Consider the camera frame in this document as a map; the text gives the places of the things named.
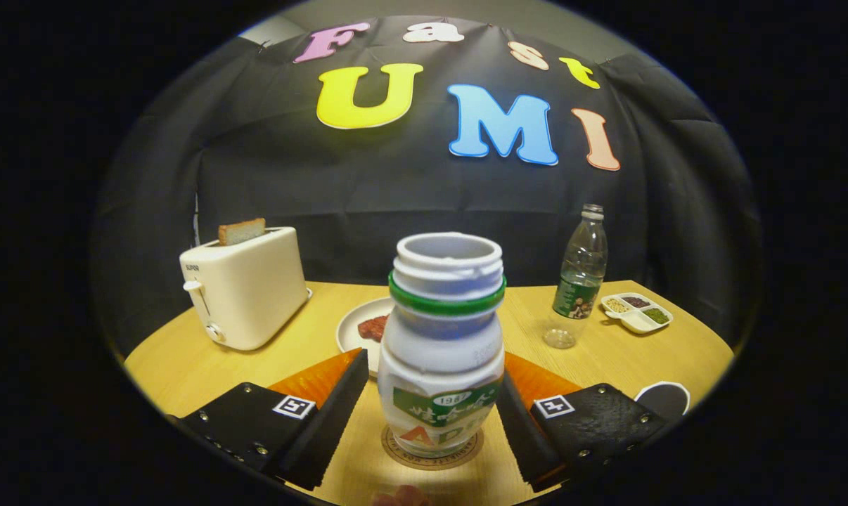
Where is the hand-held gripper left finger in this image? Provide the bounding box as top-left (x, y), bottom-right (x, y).
top-left (174, 348), bottom-right (371, 493)

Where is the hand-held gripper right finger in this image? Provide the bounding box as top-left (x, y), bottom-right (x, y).
top-left (496, 351), bottom-right (671, 493)

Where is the round cork coaster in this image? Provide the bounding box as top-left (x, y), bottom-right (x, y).
top-left (380, 424), bottom-right (484, 471)

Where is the white juice bottle green label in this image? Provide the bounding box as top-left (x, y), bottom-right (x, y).
top-left (378, 232), bottom-right (507, 459)

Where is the white cup wooden handle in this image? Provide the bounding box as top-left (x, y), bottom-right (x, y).
top-left (634, 381), bottom-right (691, 422)

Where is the clear plastic water bottle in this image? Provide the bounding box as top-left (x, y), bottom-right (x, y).
top-left (542, 204), bottom-right (609, 350)

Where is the beige round plate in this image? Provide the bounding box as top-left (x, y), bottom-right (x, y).
top-left (335, 297), bottom-right (397, 378)

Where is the red meat slice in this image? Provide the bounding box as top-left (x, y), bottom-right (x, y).
top-left (358, 315), bottom-right (390, 343)

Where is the wooden table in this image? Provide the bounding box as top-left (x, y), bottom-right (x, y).
top-left (124, 281), bottom-right (735, 506)

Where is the cream toaster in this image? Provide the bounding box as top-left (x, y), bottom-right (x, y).
top-left (179, 226), bottom-right (311, 351)

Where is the white divided condiment dish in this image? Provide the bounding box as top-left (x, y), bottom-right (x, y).
top-left (601, 292), bottom-right (674, 335)

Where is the toast slice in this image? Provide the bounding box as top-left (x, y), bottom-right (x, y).
top-left (218, 217), bottom-right (267, 247)

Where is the black backdrop cloth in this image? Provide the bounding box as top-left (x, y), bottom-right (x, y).
top-left (90, 15), bottom-right (762, 352)

